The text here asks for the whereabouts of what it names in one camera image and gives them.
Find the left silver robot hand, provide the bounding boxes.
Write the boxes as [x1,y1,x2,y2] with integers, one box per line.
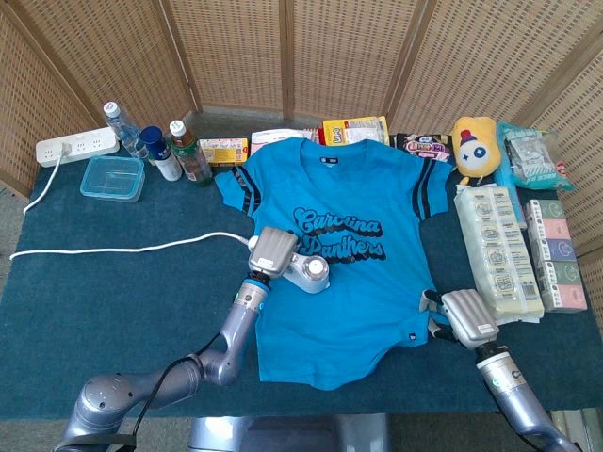
[247,225,302,283]

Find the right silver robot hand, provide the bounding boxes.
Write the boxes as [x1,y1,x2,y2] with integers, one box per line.
[418,289,500,350]

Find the white handheld garment steamer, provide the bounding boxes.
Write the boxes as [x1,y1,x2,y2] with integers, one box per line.
[247,234,334,296]

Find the blue Carolina Panthers t-shirt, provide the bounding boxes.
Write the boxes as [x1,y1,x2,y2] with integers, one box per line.
[214,138,456,392]

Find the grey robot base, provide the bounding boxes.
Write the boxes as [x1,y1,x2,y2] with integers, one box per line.
[187,412,392,452]

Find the pastel tissue box pack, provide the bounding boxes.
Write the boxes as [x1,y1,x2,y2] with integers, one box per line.
[522,198,589,314]

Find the yellow snack box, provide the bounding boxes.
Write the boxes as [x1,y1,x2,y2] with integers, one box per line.
[197,137,250,169]

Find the white pink package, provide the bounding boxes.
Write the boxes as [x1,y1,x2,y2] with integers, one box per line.
[249,127,321,156]

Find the green tea bottle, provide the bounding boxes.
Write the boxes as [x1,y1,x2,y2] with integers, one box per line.
[168,120,214,188]

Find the white bottle blue cap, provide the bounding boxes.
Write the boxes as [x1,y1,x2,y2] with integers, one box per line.
[139,125,184,183]

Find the yellow snack package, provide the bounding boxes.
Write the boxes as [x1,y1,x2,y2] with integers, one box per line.
[321,115,391,146]

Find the light blue long package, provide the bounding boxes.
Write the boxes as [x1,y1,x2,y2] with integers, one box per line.
[493,154,528,231]

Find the dark teal table carpet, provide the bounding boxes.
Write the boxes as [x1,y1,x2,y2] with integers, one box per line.
[0,150,603,421]

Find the teal bag of packets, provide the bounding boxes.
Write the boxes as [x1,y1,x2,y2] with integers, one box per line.
[497,121,576,193]

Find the yellow plush toy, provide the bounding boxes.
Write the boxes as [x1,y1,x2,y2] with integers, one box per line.
[450,115,501,187]

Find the black pink package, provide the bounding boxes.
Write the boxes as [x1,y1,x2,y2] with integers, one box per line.
[393,132,456,164]

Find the clear container blue lid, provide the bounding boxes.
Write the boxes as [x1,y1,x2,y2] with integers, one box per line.
[78,154,146,203]

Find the clear water bottle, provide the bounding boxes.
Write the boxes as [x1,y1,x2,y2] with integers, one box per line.
[102,100,151,160]

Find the wicker folding screen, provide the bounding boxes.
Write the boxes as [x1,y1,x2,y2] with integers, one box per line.
[0,0,603,331]

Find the white power strip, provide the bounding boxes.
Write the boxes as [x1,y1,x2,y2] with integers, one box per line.
[35,125,121,169]

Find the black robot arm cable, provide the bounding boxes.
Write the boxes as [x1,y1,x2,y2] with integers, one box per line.
[54,331,222,452]

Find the white power cable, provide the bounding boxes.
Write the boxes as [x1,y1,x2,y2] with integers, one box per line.
[8,140,253,261]

